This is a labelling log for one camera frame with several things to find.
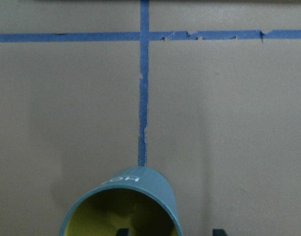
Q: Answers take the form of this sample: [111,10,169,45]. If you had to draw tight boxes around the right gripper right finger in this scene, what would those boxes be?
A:
[212,229,227,236]

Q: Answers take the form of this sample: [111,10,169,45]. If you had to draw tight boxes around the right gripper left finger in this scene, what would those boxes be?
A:
[117,228,130,236]

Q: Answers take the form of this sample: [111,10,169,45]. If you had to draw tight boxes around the blue mug yellow inside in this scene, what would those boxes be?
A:
[59,167,183,236]

